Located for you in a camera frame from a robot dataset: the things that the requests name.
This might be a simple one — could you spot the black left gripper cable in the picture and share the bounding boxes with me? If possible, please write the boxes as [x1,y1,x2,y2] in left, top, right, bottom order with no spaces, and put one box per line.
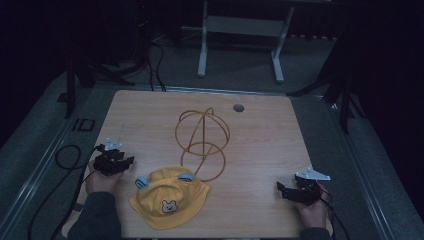
[27,143,102,240]

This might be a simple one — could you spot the white metal desk frame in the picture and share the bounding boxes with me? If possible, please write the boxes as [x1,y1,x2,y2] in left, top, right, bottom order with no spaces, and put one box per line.
[196,0,296,84]

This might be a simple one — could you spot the person's right hand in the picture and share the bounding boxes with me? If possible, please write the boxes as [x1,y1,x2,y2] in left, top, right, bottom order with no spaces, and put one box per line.
[294,182,330,230]

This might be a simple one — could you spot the gold wire hat stand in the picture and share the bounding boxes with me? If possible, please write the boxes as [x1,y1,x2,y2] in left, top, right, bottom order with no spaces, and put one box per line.
[174,106,231,183]

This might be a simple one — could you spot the person's left hand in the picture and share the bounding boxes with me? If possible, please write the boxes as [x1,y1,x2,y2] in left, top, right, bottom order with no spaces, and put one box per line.
[85,161,124,195]

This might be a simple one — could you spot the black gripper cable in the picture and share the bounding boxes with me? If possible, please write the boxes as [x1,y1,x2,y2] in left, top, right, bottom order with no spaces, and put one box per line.
[319,188,352,240]
[27,143,102,240]

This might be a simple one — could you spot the black square floor bracket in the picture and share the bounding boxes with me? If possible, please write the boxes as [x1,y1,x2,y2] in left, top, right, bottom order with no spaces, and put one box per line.
[71,117,96,132]

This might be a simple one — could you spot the yellow bear print hat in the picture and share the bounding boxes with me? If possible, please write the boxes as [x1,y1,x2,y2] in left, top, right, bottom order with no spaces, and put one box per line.
[129,166,211,231]

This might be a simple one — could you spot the black floor cables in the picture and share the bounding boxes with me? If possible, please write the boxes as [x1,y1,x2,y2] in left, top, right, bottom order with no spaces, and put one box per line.
[145,39,168,93]

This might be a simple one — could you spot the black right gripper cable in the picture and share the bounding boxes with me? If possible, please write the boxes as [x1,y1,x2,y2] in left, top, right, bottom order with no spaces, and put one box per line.
[319,188,352,240]

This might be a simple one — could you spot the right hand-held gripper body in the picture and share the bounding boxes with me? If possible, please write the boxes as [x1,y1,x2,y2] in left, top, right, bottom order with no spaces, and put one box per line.
[292,167,332,207]

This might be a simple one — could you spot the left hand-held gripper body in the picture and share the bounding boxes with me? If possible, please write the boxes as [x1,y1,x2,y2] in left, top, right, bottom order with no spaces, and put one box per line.
[93,137,125,177]

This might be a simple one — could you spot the black stand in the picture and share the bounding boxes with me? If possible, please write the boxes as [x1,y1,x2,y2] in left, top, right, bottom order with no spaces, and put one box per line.
[64,49,150,120]
[285,49,368,136]

